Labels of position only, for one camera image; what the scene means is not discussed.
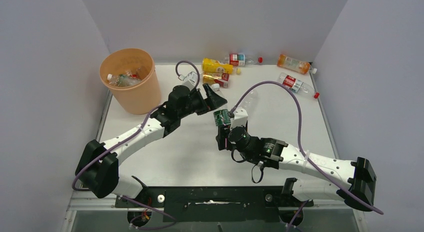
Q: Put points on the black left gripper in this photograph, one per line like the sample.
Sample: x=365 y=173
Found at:
x=212 y=101

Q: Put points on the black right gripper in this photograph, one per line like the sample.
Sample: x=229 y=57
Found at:
x=222 y=138

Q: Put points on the green-label upright-lying bottle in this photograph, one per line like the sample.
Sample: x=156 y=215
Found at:
x=221 y=115

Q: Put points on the red-yellow label bottle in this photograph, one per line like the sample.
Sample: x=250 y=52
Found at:
x=222 y=79

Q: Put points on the red-label bottle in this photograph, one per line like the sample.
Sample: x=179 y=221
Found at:
x=297 y=86

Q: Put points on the large clear unlabelled bottle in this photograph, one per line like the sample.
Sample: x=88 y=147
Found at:
x=250 y=101

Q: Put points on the green-label clear bottle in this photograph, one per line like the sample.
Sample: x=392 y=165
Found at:
x=123 y=80

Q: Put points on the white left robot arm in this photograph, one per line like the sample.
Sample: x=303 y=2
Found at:
x=98 y=168

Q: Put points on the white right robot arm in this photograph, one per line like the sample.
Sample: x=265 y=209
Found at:
x=352 y=182

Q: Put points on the orange plastic bin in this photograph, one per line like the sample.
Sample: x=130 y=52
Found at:
x=136 y=99

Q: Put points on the yellow-label bottle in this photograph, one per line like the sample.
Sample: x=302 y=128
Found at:
x=211 y=66

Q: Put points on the red-blue label bottle red cap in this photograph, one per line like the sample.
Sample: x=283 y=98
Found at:
x=242 y=60

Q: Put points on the orange drink bottle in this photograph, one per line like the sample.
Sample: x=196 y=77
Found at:
x=298 y=66

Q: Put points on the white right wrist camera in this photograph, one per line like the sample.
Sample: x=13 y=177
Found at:
x=240 y=118

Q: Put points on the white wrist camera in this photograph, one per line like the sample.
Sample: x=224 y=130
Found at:
x=190 y=80
x=240 y=118

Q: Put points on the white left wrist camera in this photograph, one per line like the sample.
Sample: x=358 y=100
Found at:
x=190 y=80

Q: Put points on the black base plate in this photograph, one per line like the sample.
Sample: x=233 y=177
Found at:
x=222 y=204

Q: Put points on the aluminium frame rail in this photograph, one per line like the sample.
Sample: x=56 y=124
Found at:
x=83 y=201

